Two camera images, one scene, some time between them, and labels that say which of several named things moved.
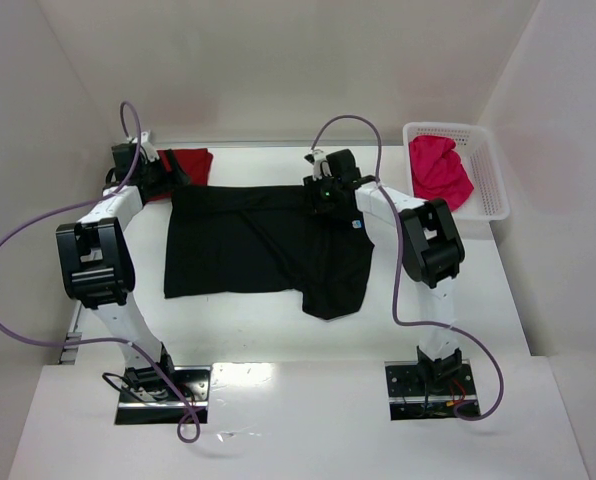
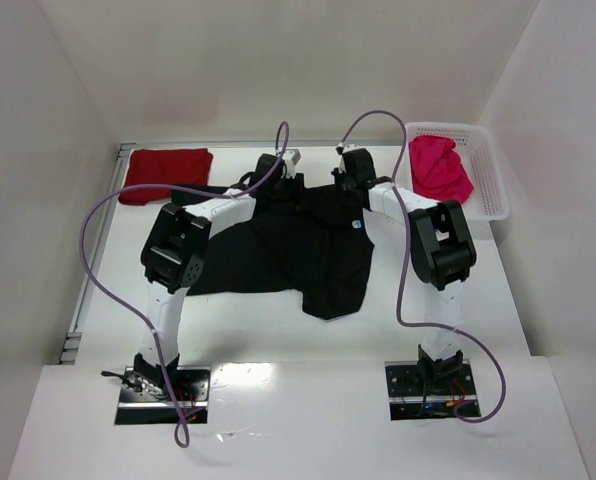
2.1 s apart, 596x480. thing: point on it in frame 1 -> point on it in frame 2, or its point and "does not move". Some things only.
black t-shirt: x=224 y=240 does not move
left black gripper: x=159 y=170 -> x=288 y=185
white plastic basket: x=487 y=199 does not move
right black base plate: x=411 y=398 does not move
